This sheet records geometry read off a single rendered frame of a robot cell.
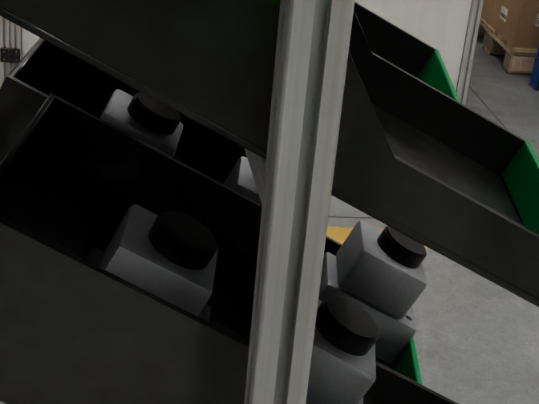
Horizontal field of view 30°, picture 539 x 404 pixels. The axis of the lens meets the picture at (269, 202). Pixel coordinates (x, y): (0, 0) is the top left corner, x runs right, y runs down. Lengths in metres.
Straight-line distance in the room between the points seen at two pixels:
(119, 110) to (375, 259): 0.17
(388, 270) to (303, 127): 0.28
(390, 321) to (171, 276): 0.21
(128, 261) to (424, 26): 4.06
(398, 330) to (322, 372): 0.17
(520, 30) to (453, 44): 1.01
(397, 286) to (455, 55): 3.95
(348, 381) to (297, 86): 0.18
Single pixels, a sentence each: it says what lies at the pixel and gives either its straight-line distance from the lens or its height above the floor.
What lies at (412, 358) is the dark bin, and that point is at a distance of 0.61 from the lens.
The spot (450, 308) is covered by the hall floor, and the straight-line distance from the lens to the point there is 3.12.
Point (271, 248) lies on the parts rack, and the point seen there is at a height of 1.38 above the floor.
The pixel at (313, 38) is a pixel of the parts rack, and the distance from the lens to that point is 0.32.
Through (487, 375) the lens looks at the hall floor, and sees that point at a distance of 2.85.
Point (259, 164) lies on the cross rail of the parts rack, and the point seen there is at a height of 1.39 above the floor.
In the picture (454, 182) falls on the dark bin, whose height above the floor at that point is 1.37.
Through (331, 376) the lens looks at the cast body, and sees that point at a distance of 0.45.
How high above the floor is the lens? 1.54
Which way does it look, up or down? 25 degrees down
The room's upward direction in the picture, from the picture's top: 5 degrees clockwise
